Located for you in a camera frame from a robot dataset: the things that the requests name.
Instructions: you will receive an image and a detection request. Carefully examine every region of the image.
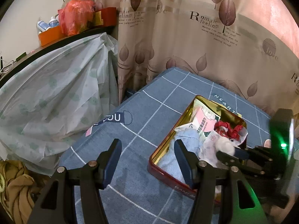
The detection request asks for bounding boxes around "white cotton ball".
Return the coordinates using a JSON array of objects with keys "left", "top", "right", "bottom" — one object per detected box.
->
[{"left": 215, "top": 136, "right": 235, "bottom": 156}]

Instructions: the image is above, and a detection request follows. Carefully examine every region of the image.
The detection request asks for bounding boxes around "orange box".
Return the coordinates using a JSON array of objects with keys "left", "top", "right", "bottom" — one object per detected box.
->
[{"left": 38, "top": 26, "right": 66, "bottom": 46}]

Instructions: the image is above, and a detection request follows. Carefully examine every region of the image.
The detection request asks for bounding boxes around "olive crumpled cloth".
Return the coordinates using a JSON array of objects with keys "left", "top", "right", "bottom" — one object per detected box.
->
[{"left": 1, "top": 160, "right": 50, "bottom": 223}]

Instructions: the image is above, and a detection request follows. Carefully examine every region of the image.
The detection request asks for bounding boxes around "floral white tissue packet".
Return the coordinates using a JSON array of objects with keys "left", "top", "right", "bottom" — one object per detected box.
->
[{"left": 198, "top": 130, "right": 220, "bottom": 167}]

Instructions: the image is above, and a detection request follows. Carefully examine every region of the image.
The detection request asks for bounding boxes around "red white scrunchie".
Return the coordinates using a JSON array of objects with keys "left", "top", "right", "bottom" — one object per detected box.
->
[{"left": 214, "top": 121, "right": 248, "bottom": 144}]

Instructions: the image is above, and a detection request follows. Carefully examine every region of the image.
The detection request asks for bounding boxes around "red gold tin box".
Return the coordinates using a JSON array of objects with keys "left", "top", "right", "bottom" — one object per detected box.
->
[{"left": 147, "top": 95, "right": 247, "bottom": 199}]

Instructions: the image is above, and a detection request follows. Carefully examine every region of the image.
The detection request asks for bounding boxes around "green patterned plastic cover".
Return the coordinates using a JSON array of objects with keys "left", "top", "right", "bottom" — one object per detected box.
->
[{"left": 1, "top": 33, "right": 119, "bottom": 175}]

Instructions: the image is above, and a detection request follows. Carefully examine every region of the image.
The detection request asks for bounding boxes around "pink white wet wipes pack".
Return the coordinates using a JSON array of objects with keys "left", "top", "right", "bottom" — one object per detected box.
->
[{"left": 192, "top": 106, "right": 220, "bottom": 141}]

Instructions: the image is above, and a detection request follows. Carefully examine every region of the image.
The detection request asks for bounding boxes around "light blue towel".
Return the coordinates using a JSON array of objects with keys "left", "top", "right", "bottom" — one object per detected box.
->
[{"left": 157, "top": 130, "right": 202, "bottom": 185}]

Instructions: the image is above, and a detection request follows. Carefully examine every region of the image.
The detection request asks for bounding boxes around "right hand holding gripper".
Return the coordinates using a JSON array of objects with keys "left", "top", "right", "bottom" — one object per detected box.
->
[{"left": 263, "top": 139, "right": 272, "bottom": 148}]

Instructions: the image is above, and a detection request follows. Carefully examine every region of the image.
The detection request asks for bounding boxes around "black camera box green light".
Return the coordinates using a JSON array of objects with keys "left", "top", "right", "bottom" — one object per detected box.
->
[{"left": 269, "top": 108, "right": 294, "bottom": 162}]

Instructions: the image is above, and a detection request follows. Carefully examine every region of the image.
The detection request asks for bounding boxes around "blue checked bedsheet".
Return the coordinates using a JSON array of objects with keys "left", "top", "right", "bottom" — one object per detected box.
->
[{"left": 60, "top": 68, "right": 270, "bottom": 223}]

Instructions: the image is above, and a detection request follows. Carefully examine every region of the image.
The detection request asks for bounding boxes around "red plastic bag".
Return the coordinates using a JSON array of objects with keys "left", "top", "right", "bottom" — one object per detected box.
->
[{"left": 58, "top": 0, "right": 94, "bottom": 36}]

